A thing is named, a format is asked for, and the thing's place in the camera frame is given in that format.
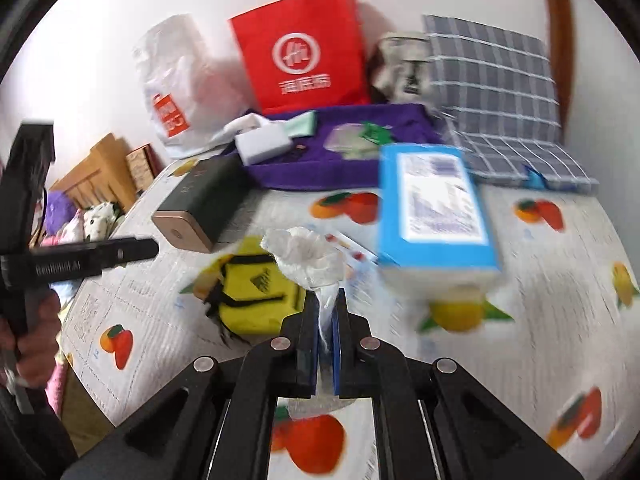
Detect light wooden board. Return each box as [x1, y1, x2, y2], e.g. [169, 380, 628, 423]
[50, 132, 138, 211]

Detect grey plaid cloth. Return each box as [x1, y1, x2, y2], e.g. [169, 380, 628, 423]
[421, 14, 601, 196]

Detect red paper bag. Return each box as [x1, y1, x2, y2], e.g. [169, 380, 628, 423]
[228, 0, 373, 116]

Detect purple plush toy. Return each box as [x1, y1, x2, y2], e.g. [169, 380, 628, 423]
[46, 192, 77, 236]

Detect blue tissue box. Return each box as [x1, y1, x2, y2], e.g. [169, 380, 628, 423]
[376, 142, 503, 301]

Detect brown doodle book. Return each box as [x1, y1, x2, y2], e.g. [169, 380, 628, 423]
[125, 143, 163, 192]

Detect grey backpack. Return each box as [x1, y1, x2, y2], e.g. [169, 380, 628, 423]
[370, 31, 436, 106]

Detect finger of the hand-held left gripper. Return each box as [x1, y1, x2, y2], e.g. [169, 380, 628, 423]
[100, 237, 160, 268]

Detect white plastic shopping bag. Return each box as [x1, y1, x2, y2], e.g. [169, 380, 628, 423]
[132, 14, 251, 160]

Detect wooden door frame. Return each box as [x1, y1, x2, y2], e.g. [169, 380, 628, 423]
[537, 0, 573, 126]

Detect person's left hand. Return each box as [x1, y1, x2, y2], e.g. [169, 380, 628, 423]
[0, 290, 63, 388]

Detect yellow pouch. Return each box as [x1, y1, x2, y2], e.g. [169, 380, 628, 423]
[192, 237, 307, 338]

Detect white foam block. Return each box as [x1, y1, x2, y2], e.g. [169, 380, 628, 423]
[234, 127, 293, 166]

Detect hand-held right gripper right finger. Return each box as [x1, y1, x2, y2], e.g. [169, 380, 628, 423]
[332, 287, 586, 480]

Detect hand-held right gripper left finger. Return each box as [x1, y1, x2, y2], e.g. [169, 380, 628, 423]
[62, 290, 321, 480]

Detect white floral cloth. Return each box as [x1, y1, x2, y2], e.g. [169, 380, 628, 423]
[82, 202, 123, 241]

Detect green tissue packet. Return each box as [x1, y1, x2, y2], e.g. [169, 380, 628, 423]
[322, 121, 393, 158]

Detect purple knit cloth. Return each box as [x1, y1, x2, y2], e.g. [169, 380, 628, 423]
[232, 102, 446, 192]

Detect dark green box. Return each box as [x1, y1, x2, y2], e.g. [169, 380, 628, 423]
[151, 156, 251, 254]

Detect fruit-print bed sheet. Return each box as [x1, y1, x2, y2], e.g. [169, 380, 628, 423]
[60, 157, 640, 480]

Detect clear plastic bag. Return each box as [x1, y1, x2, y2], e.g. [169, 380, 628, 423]
[260, 226, 348, 361]

